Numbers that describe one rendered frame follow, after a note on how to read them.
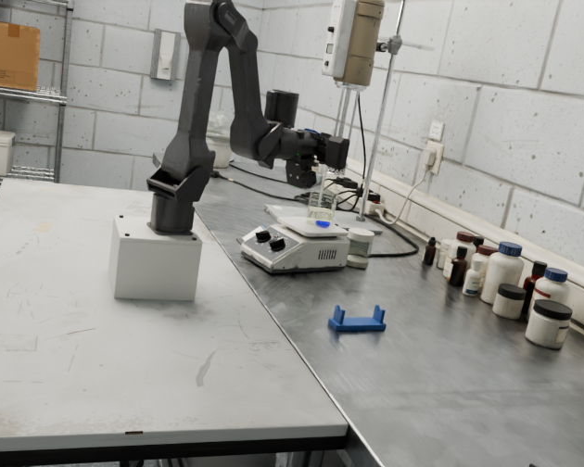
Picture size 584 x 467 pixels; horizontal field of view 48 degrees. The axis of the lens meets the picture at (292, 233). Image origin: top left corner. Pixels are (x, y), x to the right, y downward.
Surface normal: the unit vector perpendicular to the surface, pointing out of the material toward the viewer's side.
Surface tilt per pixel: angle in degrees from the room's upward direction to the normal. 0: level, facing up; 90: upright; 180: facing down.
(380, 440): 0
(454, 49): 90
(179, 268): 90
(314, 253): 90
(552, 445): 0
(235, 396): 0
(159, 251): 90
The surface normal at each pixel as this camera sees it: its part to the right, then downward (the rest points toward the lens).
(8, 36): 0.42, 0.28
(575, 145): -0.93, -0.07
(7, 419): 0.17, -0.95
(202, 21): -0.69, 0.21
